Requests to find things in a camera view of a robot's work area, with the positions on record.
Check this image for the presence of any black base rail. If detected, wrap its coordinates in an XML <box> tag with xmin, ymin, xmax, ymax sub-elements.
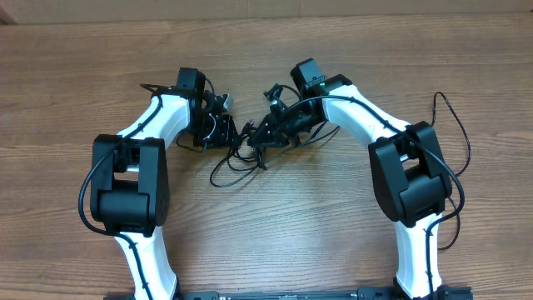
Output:
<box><xmin>103</xmin><ymin>285</ymin><xmax>474</xmax><ymax>300</ymax></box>

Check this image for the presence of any black glossy USB cable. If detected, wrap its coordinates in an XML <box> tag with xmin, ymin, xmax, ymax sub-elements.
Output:
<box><xmin>208</xmin><ymin>119</ymin><xmax>341</xmax><ymax>188</ymax></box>

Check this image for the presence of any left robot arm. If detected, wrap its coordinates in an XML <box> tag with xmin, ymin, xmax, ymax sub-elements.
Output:
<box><xmin>80</xmin><ymin>67</ymin><xmax>239</xmax><ymax>299</ymax></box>

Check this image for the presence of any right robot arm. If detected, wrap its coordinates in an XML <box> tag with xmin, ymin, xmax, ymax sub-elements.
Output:
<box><xmin>248</xmin><ymin>58</ymin><xmax>456</xmax><ymax>299</ymax></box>

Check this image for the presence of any black braided USB-C cable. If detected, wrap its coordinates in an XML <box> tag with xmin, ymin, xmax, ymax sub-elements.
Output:
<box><xmin>428</xmin><ymin>91</ymin><xmax>473</xmax><ymax>252</ymax></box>

